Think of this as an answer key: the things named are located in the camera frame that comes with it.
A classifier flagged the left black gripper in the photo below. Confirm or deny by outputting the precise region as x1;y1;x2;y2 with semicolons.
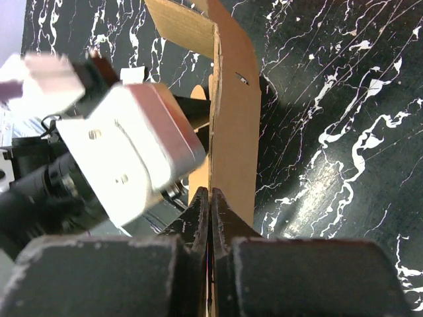
1;137;109;251

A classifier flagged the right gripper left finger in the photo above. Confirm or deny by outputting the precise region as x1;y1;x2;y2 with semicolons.
1;188;209;316

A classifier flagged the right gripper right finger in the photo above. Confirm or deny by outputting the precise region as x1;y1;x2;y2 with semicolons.
210;189;412;316

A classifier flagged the brown cardboard box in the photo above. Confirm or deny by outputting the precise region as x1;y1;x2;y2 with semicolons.
146;1;261;227

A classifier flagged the small white paper card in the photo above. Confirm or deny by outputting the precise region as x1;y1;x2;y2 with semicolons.
120;66;145;85

